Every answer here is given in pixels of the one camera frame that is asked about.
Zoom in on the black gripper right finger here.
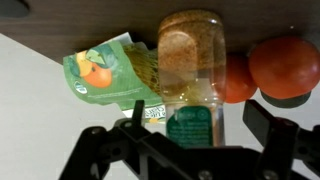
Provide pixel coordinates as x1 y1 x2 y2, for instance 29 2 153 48
242 99 320 180

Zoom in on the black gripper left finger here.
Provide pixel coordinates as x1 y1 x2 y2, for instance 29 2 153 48
59 99 158 180

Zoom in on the clear brown spice bottle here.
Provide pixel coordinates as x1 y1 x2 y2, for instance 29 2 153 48
157 9 228 150

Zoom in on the dark wood metal shelf unit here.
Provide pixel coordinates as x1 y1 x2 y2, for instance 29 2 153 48
0 0 320 65

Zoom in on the red tomato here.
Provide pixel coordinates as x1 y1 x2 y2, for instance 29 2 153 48
248 35 320 101
224 53 260 105

